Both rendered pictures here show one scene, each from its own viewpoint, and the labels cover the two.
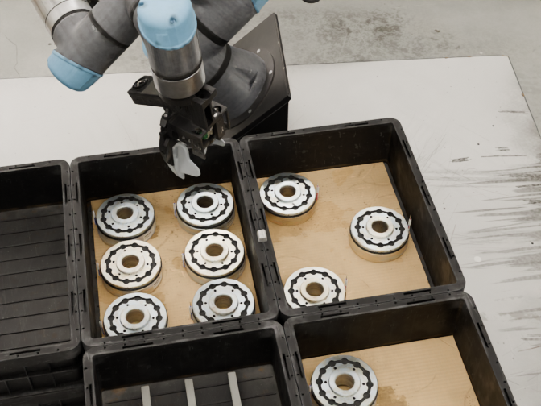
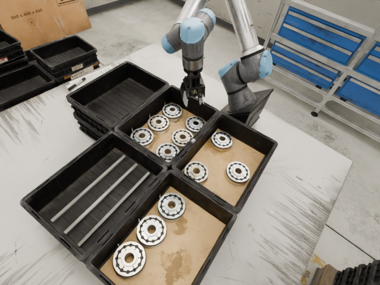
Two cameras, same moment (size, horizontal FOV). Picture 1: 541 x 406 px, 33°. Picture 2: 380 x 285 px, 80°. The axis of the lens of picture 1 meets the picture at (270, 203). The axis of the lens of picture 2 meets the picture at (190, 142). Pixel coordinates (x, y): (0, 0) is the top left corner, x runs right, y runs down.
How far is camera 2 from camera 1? 0.72 m
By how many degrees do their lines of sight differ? 24
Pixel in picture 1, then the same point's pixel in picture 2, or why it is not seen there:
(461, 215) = (281, 194)
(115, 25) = not seen: hidden behind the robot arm
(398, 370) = (195, 218)
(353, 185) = (246, 154)
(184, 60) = (189, 51)
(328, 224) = (225, 158)
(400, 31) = (333, 140)
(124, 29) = not seen: hidden behind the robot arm
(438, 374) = (206, 232)
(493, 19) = (369, 158)
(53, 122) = not seen: hidden behind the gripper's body
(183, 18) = (193, 30)
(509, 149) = (321, 189)
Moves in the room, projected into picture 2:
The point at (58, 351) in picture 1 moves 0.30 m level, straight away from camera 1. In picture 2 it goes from (106, 124) to (143, 85)
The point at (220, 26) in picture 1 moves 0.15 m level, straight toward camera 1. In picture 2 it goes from (244, 74) to (225, 87)
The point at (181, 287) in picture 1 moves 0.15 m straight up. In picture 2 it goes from (165, 139) to (167, 117)
